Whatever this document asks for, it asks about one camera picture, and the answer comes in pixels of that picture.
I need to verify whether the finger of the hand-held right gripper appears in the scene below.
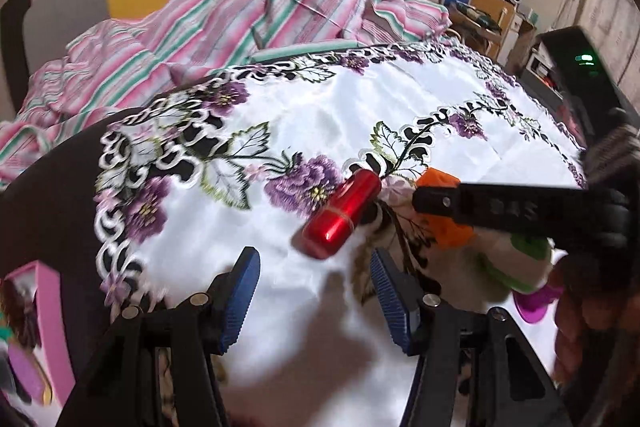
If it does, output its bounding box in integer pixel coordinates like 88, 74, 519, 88
412, 181, 473, 225

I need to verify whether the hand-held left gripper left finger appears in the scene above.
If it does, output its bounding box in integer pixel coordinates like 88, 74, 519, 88
55, 246, 262, 427

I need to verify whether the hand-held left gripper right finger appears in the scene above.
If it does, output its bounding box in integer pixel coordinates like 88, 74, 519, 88
370, 248, 576, 427

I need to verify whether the orange plastic block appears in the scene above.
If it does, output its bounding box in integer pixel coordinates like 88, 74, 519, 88
415, 167, 476, 249

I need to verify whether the white bottle with green cap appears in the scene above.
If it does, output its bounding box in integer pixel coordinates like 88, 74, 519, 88
475, 232, 553, 294

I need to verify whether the small purple plastic piece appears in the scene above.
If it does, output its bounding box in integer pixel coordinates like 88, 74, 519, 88
515, 284, 563, 324

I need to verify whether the red metal cylinder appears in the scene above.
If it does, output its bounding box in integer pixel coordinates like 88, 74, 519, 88
301, 168, 383, 260

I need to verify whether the pink rimmed white tray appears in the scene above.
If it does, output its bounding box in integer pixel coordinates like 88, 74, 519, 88
0, 261, 76, 408

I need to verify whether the person's right hand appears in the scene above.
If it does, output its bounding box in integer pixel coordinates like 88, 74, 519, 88
547, 252, 640, 388

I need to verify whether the white floral embroidered tablecloth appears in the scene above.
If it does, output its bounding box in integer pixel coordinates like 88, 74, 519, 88
92, 42, 588, 427

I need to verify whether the wooden desk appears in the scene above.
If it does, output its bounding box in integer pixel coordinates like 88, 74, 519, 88
450, 0, 536, 62

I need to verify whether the pink green striped blanket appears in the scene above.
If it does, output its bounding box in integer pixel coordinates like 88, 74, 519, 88
0, 0, 451, 190

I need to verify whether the black rolled mat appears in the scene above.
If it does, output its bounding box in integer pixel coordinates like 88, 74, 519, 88
0, 0, 33, 118

